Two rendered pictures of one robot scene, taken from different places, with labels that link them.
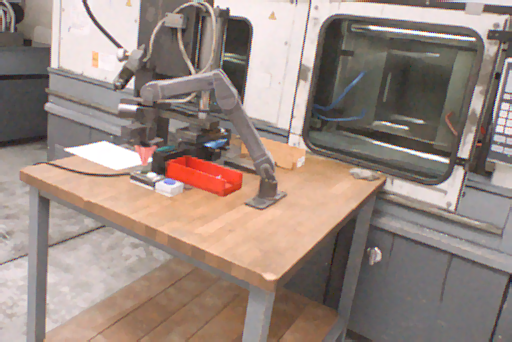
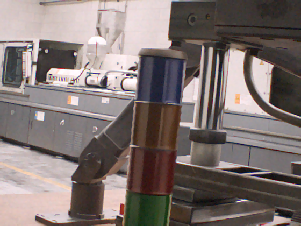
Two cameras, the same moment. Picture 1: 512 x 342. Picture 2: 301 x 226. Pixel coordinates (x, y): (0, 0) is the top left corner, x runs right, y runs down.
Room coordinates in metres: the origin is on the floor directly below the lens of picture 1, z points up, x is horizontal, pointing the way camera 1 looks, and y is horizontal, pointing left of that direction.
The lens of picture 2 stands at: (2.64, 0.17, 1.17)
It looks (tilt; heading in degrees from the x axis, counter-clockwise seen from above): 3 degrees down; 194
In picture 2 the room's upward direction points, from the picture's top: 6 degrees clockwise
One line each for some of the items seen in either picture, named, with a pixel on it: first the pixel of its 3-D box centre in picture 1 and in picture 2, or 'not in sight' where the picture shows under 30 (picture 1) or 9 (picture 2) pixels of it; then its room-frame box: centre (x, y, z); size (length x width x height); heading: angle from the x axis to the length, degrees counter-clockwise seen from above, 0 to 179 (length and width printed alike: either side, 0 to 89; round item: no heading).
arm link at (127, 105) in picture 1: (137, 102); not in sight; (1.53, 0.27, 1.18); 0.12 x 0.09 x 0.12; 87
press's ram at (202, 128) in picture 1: (187, 104); (260, 136); (1.88, 0.13, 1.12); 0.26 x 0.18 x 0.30; 59
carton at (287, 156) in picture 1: (272, 152); not in sight; (2.00, -0.26, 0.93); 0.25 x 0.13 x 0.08; 59
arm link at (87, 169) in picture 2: (268, 170); (94, 167); (1.51, -0.19, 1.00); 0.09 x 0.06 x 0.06; 177
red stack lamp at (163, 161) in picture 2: not in sight; (151, 169); (2.14, 0.06, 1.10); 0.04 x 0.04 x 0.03
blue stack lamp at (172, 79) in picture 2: not in sight; (160, 79); (2.14, 0.06, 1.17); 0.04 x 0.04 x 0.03
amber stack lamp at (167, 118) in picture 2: not in sight; (156, 124); (2.14, 0.06, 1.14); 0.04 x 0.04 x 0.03
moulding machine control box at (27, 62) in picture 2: not in sight; (28, 64); (-6.20, -3.87, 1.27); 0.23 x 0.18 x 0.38; 145
